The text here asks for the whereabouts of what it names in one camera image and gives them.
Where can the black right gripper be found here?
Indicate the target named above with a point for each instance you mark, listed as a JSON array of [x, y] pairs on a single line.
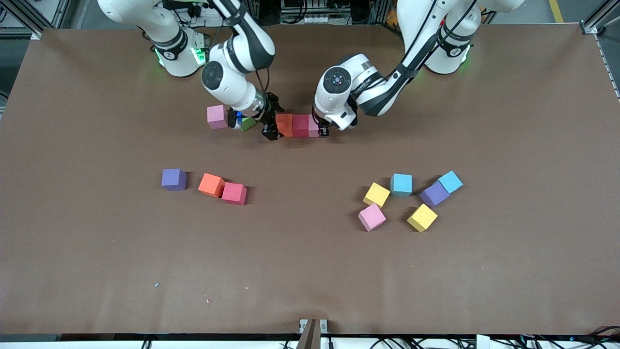
[[269, 115]]

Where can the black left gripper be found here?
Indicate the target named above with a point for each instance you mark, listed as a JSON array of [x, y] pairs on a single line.
[[323, 130]]

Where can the orange foam cube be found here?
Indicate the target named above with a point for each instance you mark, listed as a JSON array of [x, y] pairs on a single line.
[[211, 184], [284, 125]]

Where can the pink foam cube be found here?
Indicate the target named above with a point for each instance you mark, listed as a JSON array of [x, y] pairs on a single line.
[[217, 117], [371, 217], [314, 126]]

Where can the red foam cube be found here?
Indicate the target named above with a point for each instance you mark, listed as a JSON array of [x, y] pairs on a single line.
[[234, 193], [301, 125]]

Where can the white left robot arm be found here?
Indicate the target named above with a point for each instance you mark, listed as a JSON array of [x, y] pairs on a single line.
[[339, 82]]

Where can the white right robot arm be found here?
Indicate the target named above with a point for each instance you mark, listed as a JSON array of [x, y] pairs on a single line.
[[232, 82]]

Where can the green foam cube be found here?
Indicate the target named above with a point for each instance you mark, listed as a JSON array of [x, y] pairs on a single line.
[[248, 124]]

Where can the yellow foam cube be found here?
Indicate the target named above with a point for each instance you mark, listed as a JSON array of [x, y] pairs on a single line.
[[376, 194], [422, 217]]

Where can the cyan foam cube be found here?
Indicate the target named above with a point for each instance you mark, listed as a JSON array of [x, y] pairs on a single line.
[[451, 182], [401, 184]]

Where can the purple foam cube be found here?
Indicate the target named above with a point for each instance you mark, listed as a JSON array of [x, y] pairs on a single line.
[[174, 179], [434, 194]]

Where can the white power strip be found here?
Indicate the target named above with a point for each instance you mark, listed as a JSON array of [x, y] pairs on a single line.
[[201, 14]]

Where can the pile of orange items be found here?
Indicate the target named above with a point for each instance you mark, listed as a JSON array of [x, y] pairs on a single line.
[[393, 18]]

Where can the metal table edge bracket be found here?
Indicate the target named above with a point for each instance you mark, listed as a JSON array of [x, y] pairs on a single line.
[[313, 330]]

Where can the aluminium frame post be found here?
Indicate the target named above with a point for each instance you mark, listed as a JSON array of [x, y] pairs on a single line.
[[29, 14], [600, 19]]

